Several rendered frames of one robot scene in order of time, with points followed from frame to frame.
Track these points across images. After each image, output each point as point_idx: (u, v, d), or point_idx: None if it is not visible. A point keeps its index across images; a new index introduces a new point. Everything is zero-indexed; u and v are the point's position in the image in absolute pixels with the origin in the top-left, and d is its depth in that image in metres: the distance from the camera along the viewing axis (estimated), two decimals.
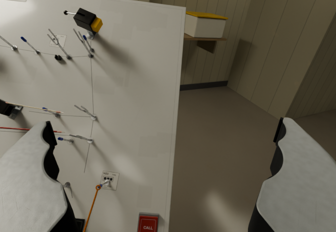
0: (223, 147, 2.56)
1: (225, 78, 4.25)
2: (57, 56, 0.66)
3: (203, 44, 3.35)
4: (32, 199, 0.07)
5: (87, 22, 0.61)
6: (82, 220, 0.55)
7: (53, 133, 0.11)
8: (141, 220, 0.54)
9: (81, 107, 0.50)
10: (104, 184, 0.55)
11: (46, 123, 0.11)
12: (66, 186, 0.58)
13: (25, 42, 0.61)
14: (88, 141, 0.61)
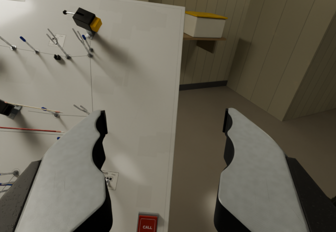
0: (223, 147, 2.56)
1: (225, 78, 4.25)
2: (56, 55, 0.66)
3: (203, 44, 3.35)
4: (78, 183, 0.07)
5: (86, 21, 0.61)
6: None
7: (105, 123, 0.12)
8: (140, 220, 0.54)
9: (81, 107, 0.50)
10: None
11: (101, 113, 0.12)
12: None
13: (24, 41, 0.61)
14: None
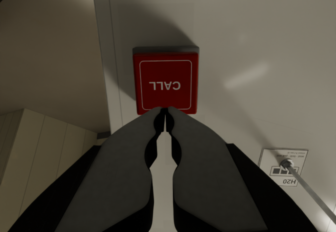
0: (85, 76, 2.12)
1: (99, 141, 3.89)
2: None
3: None
4: (126, 177, 0.08)
5: None
6: None
7: (163, 121, 0.12)
8: (190, 104, 0.16)
9: None
10: (310, 195, 0.18)
11: (160, 111, 0.12)
12: None
13: None
14: None
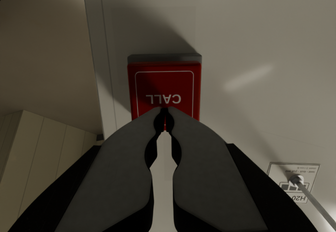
0: (84, 77, 2.11)
1: (99, 142, 3.87)
2: None
3: None
4: (126, 177, 0.08)
5: None
6: None
7: (163, 121, 0.12)
8: None
9: None
10: (325, 218, 0.16)
11: (160, 111, 0.12)
12: None
13: None
14: None
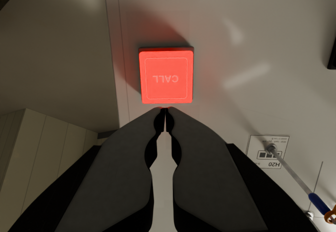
0: (86, 76, 2.16)
1: (100, 141, 3.93)
2: None
3: None
4: (126, 177, 0.08)
5: None
6: (335, 67, 0.21)
7: (163, 121, 0.12)
8: (186, 94, 0.20)
9: None
10: (288, 172, 0.22)
11: (160, 111, 0.12)
12: None
13: None
14: (311, 214, 0.29)
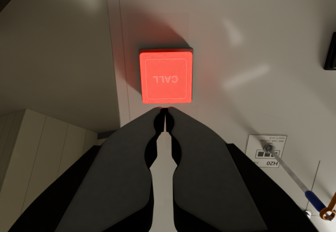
0: (86, 76, 2.16)
1: (100, 141, 3.93)
2: None
3: None
4: (126, 177, 0.08)
5: None
6: (331, 67, 0.22)
7: (163, 121, 0.12)
8: (186, 94, 0.20)
9: None
10: (286, 170, 0.22)
11: (160, 111, 0.12)
12: None
13: None
14: (309, 213, 0.30)
